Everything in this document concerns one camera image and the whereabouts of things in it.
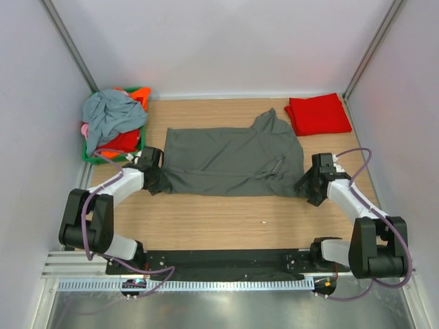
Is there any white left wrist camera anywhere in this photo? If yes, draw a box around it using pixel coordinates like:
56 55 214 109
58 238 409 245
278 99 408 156
126 154 140 164

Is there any orange t shirt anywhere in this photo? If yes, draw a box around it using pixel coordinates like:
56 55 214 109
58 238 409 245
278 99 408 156
113 87 151 112

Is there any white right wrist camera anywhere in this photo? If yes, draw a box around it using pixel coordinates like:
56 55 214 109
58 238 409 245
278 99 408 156
332 155 346 173

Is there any red t shirt in basket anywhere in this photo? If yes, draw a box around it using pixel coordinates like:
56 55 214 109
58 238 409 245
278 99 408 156
97 129 141 153

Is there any slotted white cable duct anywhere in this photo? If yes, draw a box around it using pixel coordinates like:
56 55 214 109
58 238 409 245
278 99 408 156
57 278 315 293

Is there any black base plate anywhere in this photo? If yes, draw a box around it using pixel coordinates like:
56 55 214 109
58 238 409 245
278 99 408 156
105 248 351 282

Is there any folded red t shirt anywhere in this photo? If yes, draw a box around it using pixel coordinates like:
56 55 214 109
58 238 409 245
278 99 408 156
284 93 352 136

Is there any light blue t shirt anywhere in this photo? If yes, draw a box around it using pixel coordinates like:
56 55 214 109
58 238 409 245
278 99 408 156
82 89 147 157

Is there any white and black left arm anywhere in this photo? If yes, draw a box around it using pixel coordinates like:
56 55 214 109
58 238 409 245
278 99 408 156
58 146 171 274

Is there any pink garment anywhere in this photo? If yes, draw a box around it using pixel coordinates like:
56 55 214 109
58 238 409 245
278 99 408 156
80 123 88 140

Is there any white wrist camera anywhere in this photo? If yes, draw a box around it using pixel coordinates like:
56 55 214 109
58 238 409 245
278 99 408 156
332 155 346 173
126 154 140 164

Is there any green plastic basket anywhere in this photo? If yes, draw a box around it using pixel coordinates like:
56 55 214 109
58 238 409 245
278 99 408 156
80 87 151 164

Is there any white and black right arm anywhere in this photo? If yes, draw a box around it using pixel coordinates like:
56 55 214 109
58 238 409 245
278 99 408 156
294 153 413 280

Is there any dark grey t shirt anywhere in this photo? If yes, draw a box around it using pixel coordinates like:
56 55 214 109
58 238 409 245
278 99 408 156
162 109 305 197

